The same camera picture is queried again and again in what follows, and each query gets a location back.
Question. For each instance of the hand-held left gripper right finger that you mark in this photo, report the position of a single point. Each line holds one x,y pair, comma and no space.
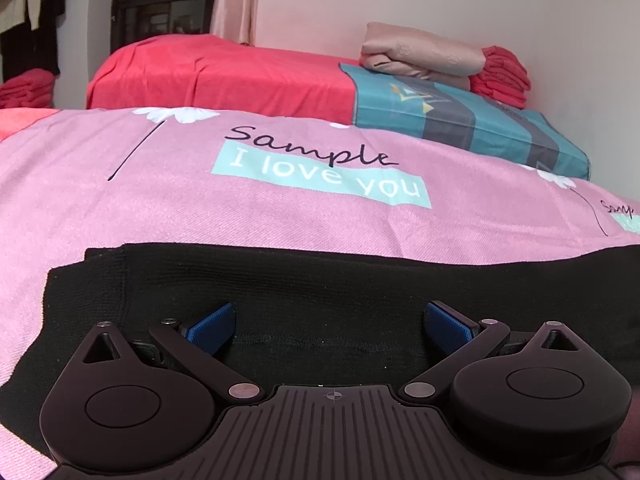
447,327

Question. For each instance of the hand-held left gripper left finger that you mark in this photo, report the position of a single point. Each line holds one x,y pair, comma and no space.
215,327

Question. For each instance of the black pants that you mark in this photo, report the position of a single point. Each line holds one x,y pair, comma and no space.
325,285

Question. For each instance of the pink printed bed sheet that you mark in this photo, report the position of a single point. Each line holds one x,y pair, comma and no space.
150,200

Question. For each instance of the teal grey striped pillow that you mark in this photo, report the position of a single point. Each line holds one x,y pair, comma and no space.
450,115

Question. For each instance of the red bed sheet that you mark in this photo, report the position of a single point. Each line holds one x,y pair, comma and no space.
225,75

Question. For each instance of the tall stack of red cloths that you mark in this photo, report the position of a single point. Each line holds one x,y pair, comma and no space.
502,77

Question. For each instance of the folded beige blanket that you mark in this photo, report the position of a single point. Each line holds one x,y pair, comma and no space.
420,52

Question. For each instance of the low stack of red cloths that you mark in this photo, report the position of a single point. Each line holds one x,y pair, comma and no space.
27,87

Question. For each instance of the dark window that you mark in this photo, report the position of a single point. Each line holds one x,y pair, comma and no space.
160,5

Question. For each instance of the hanging dark clothes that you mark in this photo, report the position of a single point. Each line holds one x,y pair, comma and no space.
20,15

